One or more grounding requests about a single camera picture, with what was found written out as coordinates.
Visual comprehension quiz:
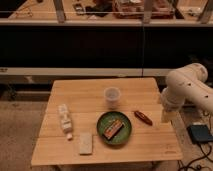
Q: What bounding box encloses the pale rectangular sponge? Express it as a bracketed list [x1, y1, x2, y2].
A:
[79, 133, 93, 155]

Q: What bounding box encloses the wooden table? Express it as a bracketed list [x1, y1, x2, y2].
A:
[31, 78, 182, 166]

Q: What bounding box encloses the white bottle cap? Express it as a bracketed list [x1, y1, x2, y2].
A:
[66, 133, 73, 140]

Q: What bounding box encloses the clear plastic bottle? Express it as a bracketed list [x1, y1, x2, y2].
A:
[58, 104, 72, 134]

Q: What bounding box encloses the red tray on shelf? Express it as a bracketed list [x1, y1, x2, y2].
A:
[112, 0, 174, 19]

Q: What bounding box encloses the black device on shelf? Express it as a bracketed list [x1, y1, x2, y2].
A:
[73, 3, 85, 15]

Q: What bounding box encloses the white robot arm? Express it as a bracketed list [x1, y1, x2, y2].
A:
[160, 63, 213, 123]

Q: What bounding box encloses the translucent white cup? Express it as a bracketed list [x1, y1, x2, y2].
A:
[104, 87, 121, 109]

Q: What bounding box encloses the dark blue power box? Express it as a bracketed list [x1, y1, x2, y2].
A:
[187, 125, 213, 144]

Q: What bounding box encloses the green ceramic plate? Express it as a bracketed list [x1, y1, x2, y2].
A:
[96, 111, 132, 146]

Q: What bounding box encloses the black floor cable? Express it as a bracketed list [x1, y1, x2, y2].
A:
[178, 143, 213, 171]

